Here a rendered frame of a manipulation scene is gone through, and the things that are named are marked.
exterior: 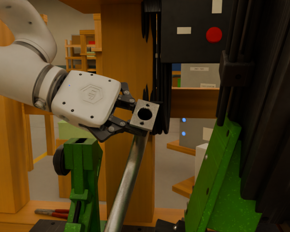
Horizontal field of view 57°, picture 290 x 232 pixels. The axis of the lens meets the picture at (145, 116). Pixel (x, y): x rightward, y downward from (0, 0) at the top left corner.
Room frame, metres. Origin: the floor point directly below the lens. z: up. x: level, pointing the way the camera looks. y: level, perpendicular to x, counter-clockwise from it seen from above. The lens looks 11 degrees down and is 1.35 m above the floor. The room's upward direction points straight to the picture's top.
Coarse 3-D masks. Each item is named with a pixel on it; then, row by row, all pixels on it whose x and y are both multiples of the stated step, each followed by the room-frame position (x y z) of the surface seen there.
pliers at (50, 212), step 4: (36, 212) 0.77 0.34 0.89; (40, 212) 0.77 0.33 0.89; (44, 212) 0.77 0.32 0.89; (48, 212) 0.77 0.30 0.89; (52, 212) 0.77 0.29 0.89; (56, 212) 0.78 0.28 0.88; (60, 212) 0.77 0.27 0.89; (64, 212) 0.77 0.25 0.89; (68, 212) 0.77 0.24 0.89; (56, 216) 0.75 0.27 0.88; (60, 216) 0.75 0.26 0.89; (64, 216) 0.75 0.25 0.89
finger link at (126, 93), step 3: (126, 90) 0.51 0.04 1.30; (123, 93) 0.50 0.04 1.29; (126, 93) 0.50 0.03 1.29; (129, 93) 0.50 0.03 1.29; (129, 96) 0.50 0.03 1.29; (135, 102) 0.49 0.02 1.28; (129, 105) 0.49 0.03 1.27; (132, 105) 0.49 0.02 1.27; (135, 105) 0.48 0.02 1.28; (129, 108) 0.50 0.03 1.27; (132, 108) 0.49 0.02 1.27; (132, 111) 0.50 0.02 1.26
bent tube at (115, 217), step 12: (144, 108) 0.47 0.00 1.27; (156, 108) 0.47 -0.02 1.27; (132, 120) 0.45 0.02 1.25; (144, 120) 0.50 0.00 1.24; (132, 144) 0.52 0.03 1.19; (144, 144) 0.52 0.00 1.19; (132, 156) 0.52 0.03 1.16; (132, 168) 0.52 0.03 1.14; (132, 180) 0.50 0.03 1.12; (120, 192) 0.48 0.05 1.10; (132, 192) 0.50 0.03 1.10; (120, 204) 0.46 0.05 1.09; (120, 216) 0.45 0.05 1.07; (108, 228) 0.43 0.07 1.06; (120, 228) 0.44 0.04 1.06
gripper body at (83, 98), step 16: (64, 80) 0.48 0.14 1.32; (80, 80) 0.48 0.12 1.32; (96, 80) 0.49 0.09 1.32; (112, 80) 0.49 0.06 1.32; (64, 96) 0.46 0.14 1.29; (80, 96) 0.46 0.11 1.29; (96, 96) 0.46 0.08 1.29; (112, 96) 0.47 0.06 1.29; (64, 112) 0.44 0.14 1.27; (80, 112) 0.44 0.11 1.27; (96, 112) 0.44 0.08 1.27; (112, 112) 0.50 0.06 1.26
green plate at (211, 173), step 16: (224, 128) 0.38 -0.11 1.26; (240, 128) 0.33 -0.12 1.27; (208, 144) 0.45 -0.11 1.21; (224, 144) 0.35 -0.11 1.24; (240, 144) 0.35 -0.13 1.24; (208, 160) 0.41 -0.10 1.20; (224, 160) 0.34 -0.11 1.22; (208, 176) 0.38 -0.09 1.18; (224, 176) 0.34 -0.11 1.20; (192, 192) 0.45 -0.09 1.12; (208, 192) 0.35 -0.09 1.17; (224, 192) 0.35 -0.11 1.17; (192, 208) 0.41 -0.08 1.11; (208, 208) 0.34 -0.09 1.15; (224, 208) 0.35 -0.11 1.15; (240, 208) 0.35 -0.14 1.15; (192, 224) 0.37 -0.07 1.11; (208, 224) 0.35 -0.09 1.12; (224, 224) 0.35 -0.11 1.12; (240, 224) 0.35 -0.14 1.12; (256, 224) 0.34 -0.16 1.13
